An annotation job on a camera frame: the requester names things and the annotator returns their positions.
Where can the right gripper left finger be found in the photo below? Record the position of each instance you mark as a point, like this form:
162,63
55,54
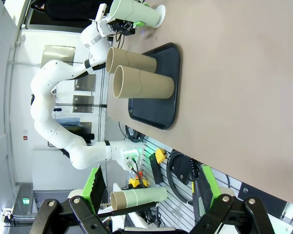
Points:
92,190

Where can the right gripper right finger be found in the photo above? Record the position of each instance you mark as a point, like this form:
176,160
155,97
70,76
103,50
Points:
205,190

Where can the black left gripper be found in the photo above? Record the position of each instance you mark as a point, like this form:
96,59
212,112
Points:
122,27

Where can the pale green plastic cup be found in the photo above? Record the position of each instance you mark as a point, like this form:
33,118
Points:
136,12
149,196

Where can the white scalloped paper coaster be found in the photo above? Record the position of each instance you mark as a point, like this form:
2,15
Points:
163,14

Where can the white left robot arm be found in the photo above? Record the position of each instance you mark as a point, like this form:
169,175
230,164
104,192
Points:
53,73

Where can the grey slotted aluminium panel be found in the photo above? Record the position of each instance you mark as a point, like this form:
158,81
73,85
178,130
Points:
175,207

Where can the yellow emergency stop button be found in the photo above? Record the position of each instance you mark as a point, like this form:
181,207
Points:
136,182

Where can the black metal rod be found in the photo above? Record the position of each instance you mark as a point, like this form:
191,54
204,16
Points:
136,208

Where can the green exit sign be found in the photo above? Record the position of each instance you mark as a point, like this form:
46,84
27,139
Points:
25,201

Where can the person in black shirt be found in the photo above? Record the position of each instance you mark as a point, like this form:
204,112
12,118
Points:
63,12

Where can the red fire alarm box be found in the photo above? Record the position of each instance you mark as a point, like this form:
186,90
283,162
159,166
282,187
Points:
25,138

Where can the black plastic tray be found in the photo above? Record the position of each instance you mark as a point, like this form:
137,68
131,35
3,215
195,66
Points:
166,109

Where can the black mounting bracket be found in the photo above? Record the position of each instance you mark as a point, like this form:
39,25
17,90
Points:
182,168

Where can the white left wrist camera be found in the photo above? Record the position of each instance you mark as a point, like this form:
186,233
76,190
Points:
101,13

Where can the yellow black switch box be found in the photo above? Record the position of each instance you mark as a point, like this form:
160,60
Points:
161,154

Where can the grey metal wall panel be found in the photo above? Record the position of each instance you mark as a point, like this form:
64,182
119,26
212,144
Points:
83,103
85,83
58,54

